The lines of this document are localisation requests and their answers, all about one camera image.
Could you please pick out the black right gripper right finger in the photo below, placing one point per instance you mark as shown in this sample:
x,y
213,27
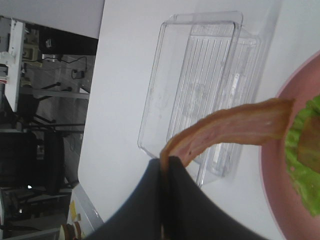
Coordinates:
x,y
194,216

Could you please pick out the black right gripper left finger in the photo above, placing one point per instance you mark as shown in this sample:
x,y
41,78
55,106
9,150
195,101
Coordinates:
x,y
139,217

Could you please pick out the green lettuce leaf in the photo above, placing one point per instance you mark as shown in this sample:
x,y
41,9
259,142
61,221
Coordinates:
x,y
305,181

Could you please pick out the pink round plate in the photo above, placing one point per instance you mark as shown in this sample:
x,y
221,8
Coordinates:
x,y
292,220

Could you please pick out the left clear plastic tray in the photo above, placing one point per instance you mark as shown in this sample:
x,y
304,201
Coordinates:
x,y
203,62

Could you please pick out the background office equipment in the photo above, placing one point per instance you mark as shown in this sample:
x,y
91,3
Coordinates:
x,y
34,154

